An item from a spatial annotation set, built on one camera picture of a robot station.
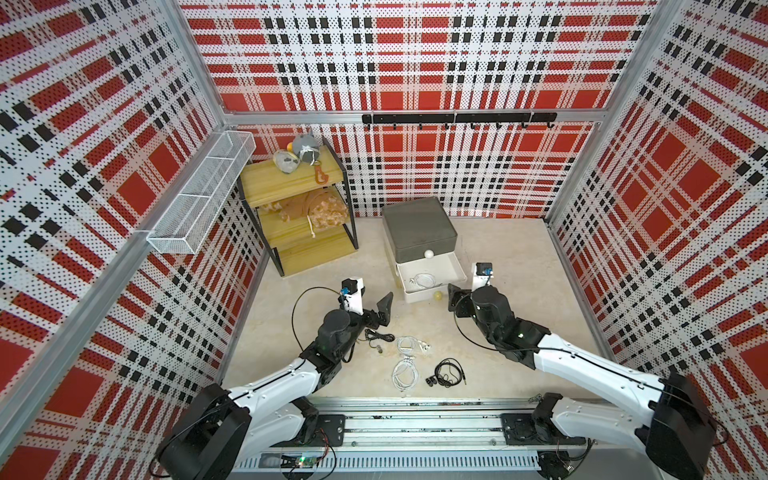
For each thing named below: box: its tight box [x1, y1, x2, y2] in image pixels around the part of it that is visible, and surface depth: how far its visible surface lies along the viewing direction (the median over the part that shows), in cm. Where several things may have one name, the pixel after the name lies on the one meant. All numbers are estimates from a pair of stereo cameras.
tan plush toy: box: [261, 190, 350, 238], surface depth 91 cm
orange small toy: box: [315, 165, 329, 184], surface depth 88 cm
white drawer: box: [395, 251, 467, 303], surface depth 95 cm
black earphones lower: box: [425, 358, 467, 388], surface depth 84 cm
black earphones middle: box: [358, 329, 395, 353], surface depth 92 cm
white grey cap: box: [272, 150, 301, 174], surface depth 86 cm
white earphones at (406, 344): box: [396, 335, 432, 361], surface depth 90 cm
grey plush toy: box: [292, 132, 321, 165], surface depth 88 cm
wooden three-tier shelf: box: [236, 138, 359, 277], surface depth 92 cm
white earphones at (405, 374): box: [391, 355, 420, 397], surface depth 84 cm
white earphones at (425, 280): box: [409, 273, 443, 289], surface depth 95 cm
